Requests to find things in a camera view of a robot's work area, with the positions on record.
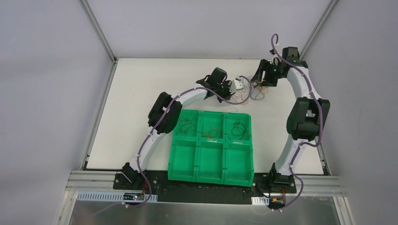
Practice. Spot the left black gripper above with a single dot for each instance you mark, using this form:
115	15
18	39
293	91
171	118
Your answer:
225	90

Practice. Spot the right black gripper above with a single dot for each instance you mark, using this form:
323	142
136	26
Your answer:
265	74

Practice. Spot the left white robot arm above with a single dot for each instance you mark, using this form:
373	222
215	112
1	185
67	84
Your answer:
164	114

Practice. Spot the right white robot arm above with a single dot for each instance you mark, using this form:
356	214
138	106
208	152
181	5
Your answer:
306	119

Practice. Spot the green six-compartment tray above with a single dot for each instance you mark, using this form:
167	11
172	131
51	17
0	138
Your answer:
212	147

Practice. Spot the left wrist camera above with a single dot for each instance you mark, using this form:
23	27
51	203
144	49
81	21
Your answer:
237	84

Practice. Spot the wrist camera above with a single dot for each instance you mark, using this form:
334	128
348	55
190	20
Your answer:
237	84
275	61

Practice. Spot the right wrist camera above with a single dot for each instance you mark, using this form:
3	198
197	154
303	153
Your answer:
275	61

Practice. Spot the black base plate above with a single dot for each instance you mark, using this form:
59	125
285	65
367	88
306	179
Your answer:
190	192

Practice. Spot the right white cable duct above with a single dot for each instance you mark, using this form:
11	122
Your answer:
260	201

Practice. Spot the white cable duct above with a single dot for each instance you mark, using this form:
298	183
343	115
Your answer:
260	201
128	197

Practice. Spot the aluminium frame rail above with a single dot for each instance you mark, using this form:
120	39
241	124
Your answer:
310	185

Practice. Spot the left white cable duct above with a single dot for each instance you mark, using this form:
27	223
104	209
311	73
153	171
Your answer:
128	197

